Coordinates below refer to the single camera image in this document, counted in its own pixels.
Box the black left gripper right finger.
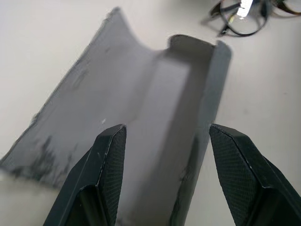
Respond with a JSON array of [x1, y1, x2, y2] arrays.
[[209, 123, 301, 226]]

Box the grey open glasses case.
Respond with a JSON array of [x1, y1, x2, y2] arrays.
[[0, 7, 234, 226]]

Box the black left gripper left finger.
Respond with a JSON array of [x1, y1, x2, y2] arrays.
[[42, 123, 127, 226]]

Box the black round-frame glasses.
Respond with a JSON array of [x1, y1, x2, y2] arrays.
[[201, 0, 267, 37]]

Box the tortoiseshell-frame glasses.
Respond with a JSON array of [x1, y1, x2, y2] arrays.
[[272, 0, 301, 18]]

